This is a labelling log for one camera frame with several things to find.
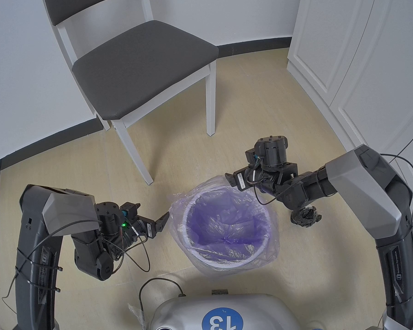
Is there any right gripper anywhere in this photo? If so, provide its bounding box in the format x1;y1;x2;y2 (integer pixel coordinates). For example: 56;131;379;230
233;168;275;194

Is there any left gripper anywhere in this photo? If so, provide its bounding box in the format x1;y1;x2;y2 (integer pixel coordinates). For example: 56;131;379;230
123;217;158;243

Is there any purple plastic bag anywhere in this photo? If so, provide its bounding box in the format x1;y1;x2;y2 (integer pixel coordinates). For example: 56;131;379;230
169;176;279;276

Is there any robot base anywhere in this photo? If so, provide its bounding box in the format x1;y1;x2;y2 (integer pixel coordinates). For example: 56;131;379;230
151;294;303;330

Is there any white trash bin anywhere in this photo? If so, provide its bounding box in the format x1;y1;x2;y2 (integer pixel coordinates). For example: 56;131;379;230
181;184;272;267

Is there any crumpled black plastic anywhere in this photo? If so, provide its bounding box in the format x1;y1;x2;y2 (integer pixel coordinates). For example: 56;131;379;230
290;206;322;227

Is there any white wardrobe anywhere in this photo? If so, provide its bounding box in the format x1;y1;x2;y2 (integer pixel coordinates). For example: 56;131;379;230
287;0;413;288

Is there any grey and white chair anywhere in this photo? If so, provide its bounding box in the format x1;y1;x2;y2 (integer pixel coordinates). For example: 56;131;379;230
38;0;219;185

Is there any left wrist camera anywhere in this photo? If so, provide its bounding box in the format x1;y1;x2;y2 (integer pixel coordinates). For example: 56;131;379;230
120;202;141;222

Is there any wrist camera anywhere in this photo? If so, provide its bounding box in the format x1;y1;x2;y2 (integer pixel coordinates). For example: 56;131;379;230
245;146;264;167
120;202;141;222

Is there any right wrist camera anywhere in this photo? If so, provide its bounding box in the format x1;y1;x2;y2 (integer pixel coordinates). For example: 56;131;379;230
245;146;264;167

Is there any black cable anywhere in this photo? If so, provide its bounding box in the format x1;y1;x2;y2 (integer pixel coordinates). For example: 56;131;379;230
139;278;187;309
124;236;151;271

